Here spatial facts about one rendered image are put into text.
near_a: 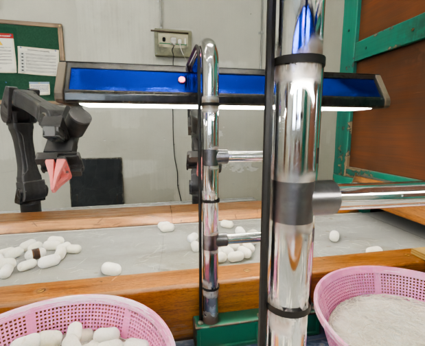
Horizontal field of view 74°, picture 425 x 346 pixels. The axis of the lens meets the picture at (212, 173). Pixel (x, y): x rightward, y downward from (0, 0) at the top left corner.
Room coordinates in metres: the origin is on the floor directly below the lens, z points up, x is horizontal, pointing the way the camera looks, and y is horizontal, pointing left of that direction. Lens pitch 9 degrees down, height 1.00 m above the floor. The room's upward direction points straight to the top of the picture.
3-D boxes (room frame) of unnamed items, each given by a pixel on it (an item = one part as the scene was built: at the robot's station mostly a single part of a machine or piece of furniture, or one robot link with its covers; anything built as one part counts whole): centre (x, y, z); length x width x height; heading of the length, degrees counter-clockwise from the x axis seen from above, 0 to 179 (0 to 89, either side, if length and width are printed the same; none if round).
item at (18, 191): (0.95, 0.63, 0.77); 0.09 x 0.06 x 0.06; 145
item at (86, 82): (0.56, -0.05, 1.08); 0.62 x 0.08 x 0.07; 101
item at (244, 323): (0.48, -0.06, 0.90); 0.20 x 0.19 x 0.45; 101
